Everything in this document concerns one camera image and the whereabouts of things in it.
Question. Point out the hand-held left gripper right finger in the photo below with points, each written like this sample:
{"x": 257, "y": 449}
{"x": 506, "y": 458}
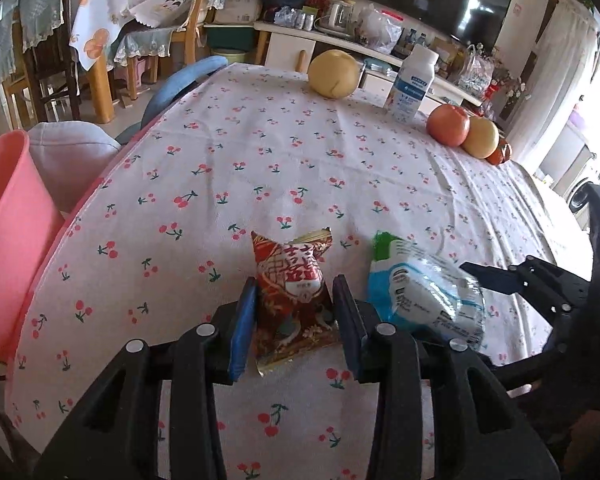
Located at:
{"x": 350, "y": 335}

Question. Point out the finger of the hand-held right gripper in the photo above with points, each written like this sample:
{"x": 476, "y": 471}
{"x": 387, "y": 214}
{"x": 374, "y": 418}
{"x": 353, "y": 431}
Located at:
{"x": 555, "y": 345}
{"x": 500, "y": 280}

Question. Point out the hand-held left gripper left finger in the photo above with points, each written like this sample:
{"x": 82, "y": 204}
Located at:
{"x": 242, "y": 330}

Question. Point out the red patterned snack packet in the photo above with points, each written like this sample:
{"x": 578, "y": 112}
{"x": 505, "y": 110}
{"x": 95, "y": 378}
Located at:
{"x": 290, "y": 280}

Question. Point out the blue and white packet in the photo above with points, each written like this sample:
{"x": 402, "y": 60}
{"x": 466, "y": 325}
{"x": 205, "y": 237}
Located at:
{"x": 420, "y": 290}

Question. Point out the pink plastic bin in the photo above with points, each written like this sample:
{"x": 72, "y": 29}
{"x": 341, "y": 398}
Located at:
{"x": 10, "y": 240}

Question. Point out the washing machine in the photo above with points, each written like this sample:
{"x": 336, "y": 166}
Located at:
{"x": 582, "y": 185}

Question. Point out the red apple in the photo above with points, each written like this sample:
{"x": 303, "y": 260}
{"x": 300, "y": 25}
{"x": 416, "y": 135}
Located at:
{"x": 447, "y": 125}

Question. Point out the cherry print tablecloth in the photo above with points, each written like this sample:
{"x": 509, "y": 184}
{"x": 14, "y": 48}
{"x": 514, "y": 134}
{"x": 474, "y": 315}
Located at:
{"x": 280, "y": 160}

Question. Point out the white curtain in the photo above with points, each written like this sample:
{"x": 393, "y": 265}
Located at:
{"x": 555, "y": 75}

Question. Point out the printed plastic bag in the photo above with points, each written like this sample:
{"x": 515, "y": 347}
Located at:
{"x": 475, "y": 72}

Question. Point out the white bottle with blue label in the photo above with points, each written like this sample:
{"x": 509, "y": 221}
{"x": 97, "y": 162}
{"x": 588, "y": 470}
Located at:
{"x": 410, "y": 90}

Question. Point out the white cushion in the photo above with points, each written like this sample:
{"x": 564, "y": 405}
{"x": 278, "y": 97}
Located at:
{"x": 70, "y": 155}

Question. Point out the blue padded chair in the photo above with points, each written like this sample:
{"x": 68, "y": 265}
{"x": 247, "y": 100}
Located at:
{"x": 180, "y": 85}

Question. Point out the green waste bin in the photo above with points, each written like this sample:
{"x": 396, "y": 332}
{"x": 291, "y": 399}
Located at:
{"x": 227, "y": 55}

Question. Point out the clear plastic bag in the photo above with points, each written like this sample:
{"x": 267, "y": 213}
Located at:
{"x": 380, "y": 30}

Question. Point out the dark green crate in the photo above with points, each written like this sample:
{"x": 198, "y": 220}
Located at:
{"x": 230, "y": 37}

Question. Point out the white kettle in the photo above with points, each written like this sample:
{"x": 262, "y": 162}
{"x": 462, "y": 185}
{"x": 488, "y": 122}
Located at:
{"x": 339, "y": 15}

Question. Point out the light wooden chair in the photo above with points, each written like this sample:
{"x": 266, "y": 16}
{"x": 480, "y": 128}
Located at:
{"x": 195, "y": 10}

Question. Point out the white printed box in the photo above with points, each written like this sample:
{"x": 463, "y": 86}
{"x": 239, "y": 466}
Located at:
{"x": 237, "y": 0}

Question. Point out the dark wooden chair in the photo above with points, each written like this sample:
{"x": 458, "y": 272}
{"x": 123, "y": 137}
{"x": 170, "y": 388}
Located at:
{"x": 45, "y": 60}

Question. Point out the orange print table cloth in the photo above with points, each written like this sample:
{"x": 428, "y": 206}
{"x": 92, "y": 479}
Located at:
{"x": 95, "y": 20}

